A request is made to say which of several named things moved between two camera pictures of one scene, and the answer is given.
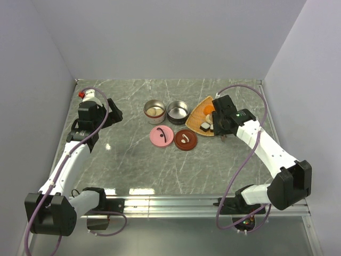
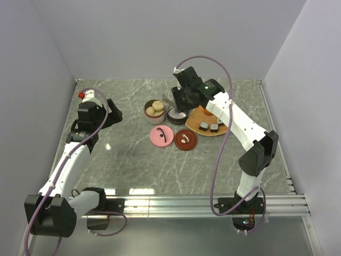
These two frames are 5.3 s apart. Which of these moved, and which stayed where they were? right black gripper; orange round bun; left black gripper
Moved: right black gripper
Stayed: left black gripper; orange round bun
